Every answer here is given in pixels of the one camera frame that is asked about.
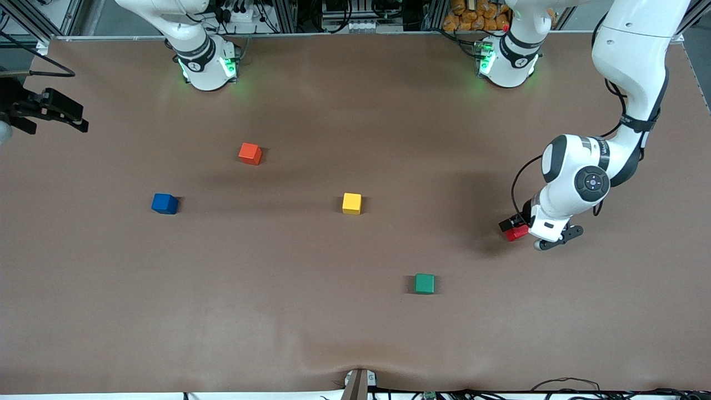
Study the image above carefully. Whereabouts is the orange wooden block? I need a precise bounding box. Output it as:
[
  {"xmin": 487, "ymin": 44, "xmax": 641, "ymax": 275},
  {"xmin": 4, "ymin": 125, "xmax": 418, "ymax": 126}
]
[{"xmin": 238, "ymin": 142, "xmax": 263, "ymax": 166}]

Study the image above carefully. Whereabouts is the blue wooden block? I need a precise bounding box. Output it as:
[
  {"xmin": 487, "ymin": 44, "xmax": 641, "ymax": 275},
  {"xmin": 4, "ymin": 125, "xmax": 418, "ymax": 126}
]
[{"xmin": 151, "ymin": 193, "xmax": 179, "ymax": 215}]

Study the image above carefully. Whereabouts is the aluminium frame profile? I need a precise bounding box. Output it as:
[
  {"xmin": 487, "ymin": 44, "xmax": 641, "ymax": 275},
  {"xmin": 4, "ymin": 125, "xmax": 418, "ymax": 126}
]
[
  {"xmin": 0, "ymin": 0, "xmax": 84, "ymax": 53},
  {"xmin": 672, "ymin": 0, "xmax": 711, "ymax": 44}
]

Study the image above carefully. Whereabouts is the black cable bundle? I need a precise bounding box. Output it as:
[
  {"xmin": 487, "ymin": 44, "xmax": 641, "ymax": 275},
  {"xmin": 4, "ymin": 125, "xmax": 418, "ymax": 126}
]
[{"xmin": 530, "ymin": 377, "xmax": 711, "ymax": 400}]

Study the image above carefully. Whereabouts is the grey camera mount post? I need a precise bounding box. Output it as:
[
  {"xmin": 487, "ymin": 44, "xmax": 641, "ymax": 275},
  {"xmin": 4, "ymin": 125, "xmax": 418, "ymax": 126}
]
[{"xmin": 340, "ymin": 368, "xmax": 378, "ymax": 400}]

